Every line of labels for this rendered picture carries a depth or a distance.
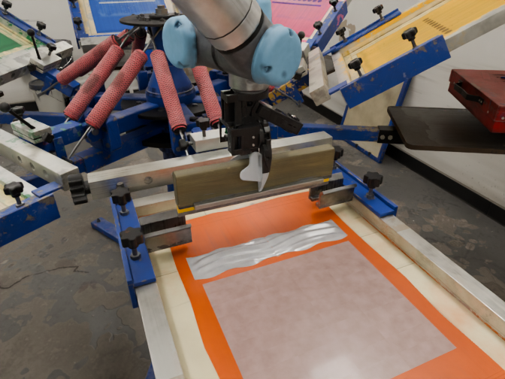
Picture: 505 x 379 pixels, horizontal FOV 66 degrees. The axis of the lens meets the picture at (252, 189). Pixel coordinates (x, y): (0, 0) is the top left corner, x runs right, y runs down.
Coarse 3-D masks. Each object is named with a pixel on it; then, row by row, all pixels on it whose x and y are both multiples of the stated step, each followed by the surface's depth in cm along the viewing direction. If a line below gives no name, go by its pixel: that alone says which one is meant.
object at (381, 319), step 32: (256, 224) 92; (288, 224) 92; (288, 256) 82; (320, 256) 82; (352, 256) 82; (320, 288) 74; (352, 288) 74; (384, 288) 74; (352, 320) 68; (384, 320) 68; (416, 320) 68; (448, 320) 68; (352, 352) 62; (384, 352) 62; (416, 352) 62; (448, 352) 62; (480, 352) 62
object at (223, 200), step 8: (288, 184) 84; (296, 184) 84; (304, 184) 84; (312, 184) 85; (248, 192) 81; (256, 192) 81; (264, 192) 81; (272, 192) 82; (208, 200) 78; (216, 200) 78; (224, 200) 78; (232, 200) 79; (240, 200) 80; (200, 208) 77
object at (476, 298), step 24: (168, 192) 97; (144, 216) 94; (408, 240) 81; (432, 264) 76; (456, 264) 75; (144, 288) 69; (456, 288) 71; (480, 288) 69; (144, 312) 65; (480, 312) 67; (504, 312) 65; (168, 336) 61; (504, 336) 64; (168, 360) 57
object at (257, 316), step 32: (192, 224) 92; (224, 224) 92; (192, 256) 82; (192, 288) 74; (224, 288) 74; (256, 288) 74; (288, 288) 74; (224, 320) 68; (256, 320) 68; (288, 320) 68; (320, 320) 68; (224, 352) 62; (256, 352) 62; (288, 352) 62; (320, 352) 62
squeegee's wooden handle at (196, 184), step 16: (240, 160) 79; (272, 160) 80; (288, 160) 81; (304, 160) 83; (320, 160) 85; (176, 176) 73; (192, 176) 74; (208, 176) 75; (224, 176) 77; (272, 176) 81; (288, 176) 83; (304, 176) 85; (320, 176) 87; (176, 192) 75; (192, 192) 76; (208, 192) 77; (224, 192) 79; (240, 192) 80
